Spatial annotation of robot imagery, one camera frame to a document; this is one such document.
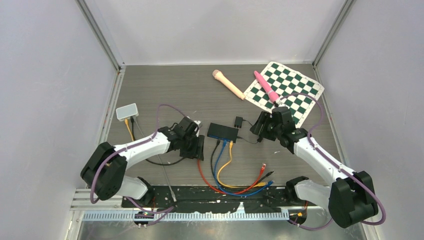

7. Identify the black loose cable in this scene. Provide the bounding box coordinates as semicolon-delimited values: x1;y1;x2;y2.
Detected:
130;116;186;167

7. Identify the aluminium front rail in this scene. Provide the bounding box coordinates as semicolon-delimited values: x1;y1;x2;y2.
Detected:
71;189;327;223

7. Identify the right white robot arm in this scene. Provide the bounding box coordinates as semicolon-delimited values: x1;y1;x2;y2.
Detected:
250;107;379;228

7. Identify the beige toy microphone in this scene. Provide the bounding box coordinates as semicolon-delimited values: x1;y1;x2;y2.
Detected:
212;69;246;100

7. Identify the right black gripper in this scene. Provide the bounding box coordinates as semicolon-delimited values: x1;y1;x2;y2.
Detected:
249;111;282;142

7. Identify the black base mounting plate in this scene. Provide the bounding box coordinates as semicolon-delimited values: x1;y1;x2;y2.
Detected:
134;185;306;214

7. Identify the blue ethernet cable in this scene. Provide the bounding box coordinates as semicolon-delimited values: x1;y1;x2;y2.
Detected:
213;139;275;198

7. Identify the yellow cable on left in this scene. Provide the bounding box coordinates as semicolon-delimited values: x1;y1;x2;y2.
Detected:
124;118;135;143

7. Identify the red ethernet cable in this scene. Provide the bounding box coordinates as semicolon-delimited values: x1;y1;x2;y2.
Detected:
197;158;268;196

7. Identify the black network switch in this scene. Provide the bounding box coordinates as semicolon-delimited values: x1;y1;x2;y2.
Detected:
207;122;239;143

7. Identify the yellow ethernet cable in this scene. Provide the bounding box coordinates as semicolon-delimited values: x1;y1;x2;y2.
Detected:
216;141;268;190

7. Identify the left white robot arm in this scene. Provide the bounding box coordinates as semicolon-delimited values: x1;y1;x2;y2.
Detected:
80;117;205;207

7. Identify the black ethernet cable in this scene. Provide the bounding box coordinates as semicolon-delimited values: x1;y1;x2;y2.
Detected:
209;139;275;191

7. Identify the pink toy microphone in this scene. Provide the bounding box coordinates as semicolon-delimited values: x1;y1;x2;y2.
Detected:
253;70;279;106

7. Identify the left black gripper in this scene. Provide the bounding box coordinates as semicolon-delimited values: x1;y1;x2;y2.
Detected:
179;133;204;160

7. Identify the green white checkerboard mat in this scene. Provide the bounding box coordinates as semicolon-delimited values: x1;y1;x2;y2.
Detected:
243;61;325;128

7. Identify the grey thin cable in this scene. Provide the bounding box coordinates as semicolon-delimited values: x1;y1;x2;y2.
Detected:
134;117;177;203

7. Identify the white small router box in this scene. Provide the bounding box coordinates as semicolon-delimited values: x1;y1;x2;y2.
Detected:
115;103;139;122

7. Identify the black power adapter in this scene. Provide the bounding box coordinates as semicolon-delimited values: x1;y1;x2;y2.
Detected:
234;116;244;129

